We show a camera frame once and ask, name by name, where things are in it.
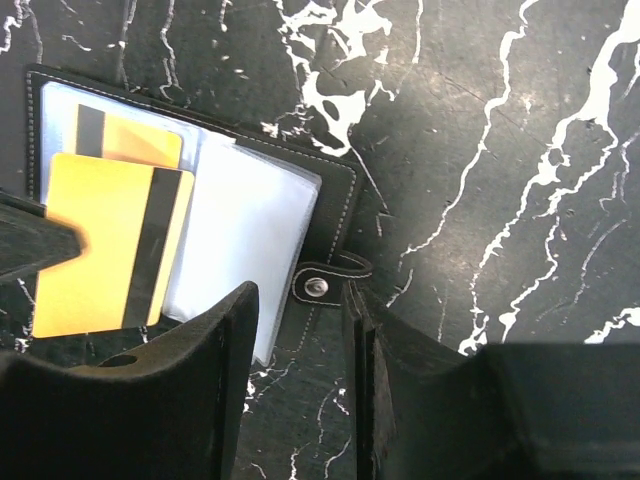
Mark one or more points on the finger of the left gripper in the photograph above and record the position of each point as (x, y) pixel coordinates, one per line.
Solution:
(30, 242)

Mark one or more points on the black leather card holder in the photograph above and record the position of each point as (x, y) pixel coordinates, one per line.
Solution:
(260, 210)

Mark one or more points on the gold credit card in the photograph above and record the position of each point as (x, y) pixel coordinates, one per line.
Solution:
(95, 133)
(129, 217)

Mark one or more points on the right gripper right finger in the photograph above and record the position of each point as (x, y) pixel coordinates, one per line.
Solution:
(420, 410)

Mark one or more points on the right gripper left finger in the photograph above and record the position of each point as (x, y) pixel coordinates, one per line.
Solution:
(168, 409)

